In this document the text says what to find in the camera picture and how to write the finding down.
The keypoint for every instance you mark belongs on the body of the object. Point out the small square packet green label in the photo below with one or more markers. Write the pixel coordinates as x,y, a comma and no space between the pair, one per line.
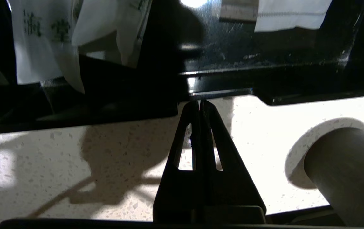
293,14

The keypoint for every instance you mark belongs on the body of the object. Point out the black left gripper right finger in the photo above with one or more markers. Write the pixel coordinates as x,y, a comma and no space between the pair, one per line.
232,197

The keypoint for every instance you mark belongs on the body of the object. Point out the round black dish metal centre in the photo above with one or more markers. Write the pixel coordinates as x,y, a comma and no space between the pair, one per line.
350,171

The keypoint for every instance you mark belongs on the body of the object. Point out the long white packet green label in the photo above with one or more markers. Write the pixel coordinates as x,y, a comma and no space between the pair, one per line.
112,22
38,47

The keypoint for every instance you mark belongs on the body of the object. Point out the black plastic tray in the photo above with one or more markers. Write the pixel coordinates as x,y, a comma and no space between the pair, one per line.
264,70

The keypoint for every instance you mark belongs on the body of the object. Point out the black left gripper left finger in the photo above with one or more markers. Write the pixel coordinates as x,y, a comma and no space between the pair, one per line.
175,197

